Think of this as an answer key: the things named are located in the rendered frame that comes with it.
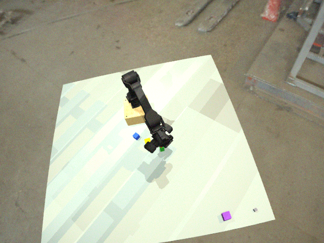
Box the blue block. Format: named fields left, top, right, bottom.
left=133, top=133, right=140, bottom=140

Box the purple block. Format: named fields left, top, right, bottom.
left=221, top=211, right=232, bottom=221

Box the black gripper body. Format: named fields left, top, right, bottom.
left=144, top=123, right=173, bottom=153

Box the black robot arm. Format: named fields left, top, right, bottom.
left=121, top=70, right=173, bottom=148

